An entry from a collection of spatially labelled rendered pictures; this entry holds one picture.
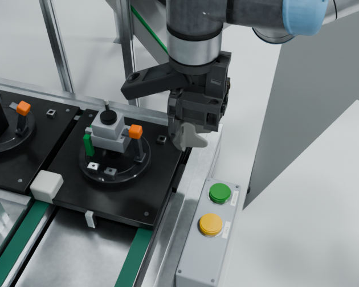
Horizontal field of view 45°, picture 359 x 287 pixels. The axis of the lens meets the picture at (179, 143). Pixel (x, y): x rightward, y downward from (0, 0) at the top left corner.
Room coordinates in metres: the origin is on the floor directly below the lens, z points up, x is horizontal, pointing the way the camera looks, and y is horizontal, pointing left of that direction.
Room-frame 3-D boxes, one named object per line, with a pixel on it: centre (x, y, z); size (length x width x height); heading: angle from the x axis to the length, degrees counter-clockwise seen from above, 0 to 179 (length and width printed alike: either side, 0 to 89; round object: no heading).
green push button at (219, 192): (0.46, -0.08, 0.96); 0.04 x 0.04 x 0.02
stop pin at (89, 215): (0.42, 0.16, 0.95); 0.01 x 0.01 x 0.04; 73
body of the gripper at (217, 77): (0.49, -0.03, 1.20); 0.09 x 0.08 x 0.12; 73
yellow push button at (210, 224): (0.40, -0.06, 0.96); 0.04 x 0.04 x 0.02
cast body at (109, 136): (0.54, 0.14, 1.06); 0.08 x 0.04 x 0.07; 73
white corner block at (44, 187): (0.47, 0.25, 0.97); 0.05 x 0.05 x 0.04; 73
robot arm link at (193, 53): (0.50, -0.02, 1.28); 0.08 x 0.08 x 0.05
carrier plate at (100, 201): (0.54, 0.13, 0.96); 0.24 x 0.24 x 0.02; 73
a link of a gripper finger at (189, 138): (0.48, -0.02, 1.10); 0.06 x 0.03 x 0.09; 73
